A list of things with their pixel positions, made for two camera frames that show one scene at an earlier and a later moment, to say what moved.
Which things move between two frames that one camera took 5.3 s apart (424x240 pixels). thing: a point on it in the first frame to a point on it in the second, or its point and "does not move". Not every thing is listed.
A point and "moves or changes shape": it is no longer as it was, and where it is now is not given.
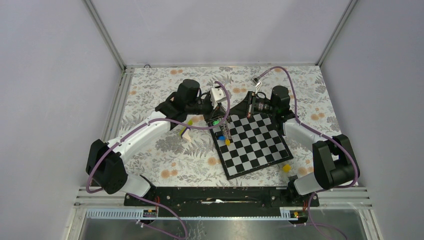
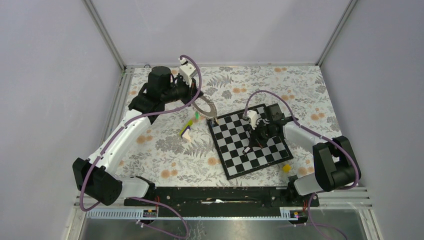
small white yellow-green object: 184,133 does not move
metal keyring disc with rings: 225,128 moves or changes shape
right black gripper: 251,97 to 255,136
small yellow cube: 286,168 does not move
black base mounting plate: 220,197 does not move
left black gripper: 218,111 to 191,92
